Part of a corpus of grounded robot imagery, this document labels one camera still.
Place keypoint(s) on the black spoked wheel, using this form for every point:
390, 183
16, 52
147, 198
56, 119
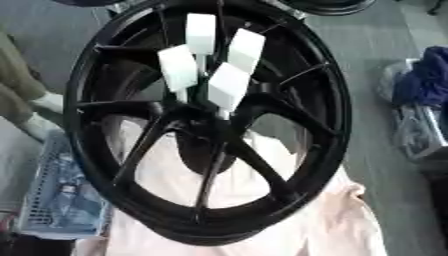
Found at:
326, 100

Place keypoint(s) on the black round wheel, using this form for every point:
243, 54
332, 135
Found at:
81, 2
335, 6

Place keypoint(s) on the grey plastic crate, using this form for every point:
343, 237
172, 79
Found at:
61, 200

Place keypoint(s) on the clear plastic bag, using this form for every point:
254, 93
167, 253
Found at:
417, 130

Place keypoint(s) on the dark blue bag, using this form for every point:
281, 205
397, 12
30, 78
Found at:
421, 78

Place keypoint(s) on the person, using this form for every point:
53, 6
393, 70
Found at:
20, 90

